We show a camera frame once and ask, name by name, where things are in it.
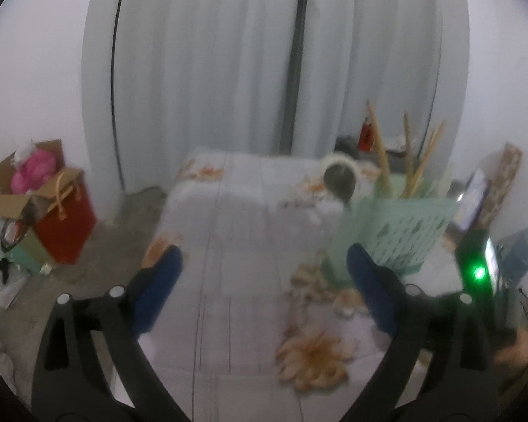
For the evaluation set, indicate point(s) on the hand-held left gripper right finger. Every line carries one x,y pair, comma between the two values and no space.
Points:
374,290

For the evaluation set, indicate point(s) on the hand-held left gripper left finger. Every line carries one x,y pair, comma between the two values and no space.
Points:
158,281

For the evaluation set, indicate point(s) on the green star-holed utensil holder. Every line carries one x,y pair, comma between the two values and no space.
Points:
405,237

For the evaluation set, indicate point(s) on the group of bamboo chopsticks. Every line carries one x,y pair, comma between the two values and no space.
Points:
380,149

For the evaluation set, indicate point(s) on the person's right hand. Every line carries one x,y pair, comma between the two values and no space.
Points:
517,347

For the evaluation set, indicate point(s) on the large clear water jug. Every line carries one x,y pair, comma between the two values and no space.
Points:
521,255

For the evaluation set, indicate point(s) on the white purple diaper pack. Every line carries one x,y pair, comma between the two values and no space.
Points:
475,202

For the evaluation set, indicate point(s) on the floral checked tablecloth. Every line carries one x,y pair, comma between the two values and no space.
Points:
246,250

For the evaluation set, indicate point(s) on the red gift bag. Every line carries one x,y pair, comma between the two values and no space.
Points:
66,228

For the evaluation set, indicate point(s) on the teal box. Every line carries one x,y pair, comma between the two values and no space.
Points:
26,250

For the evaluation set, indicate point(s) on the red thermos bottle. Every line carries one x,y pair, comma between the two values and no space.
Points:
366,138

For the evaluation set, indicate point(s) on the small black object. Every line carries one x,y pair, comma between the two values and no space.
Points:
3,270

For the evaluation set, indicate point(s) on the pink plush toy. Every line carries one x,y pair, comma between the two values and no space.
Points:
33,169

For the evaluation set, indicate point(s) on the brown cardboard box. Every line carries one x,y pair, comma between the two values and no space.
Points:
4,204

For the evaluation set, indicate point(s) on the white curtain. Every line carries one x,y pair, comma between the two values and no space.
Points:
202,74
369,52

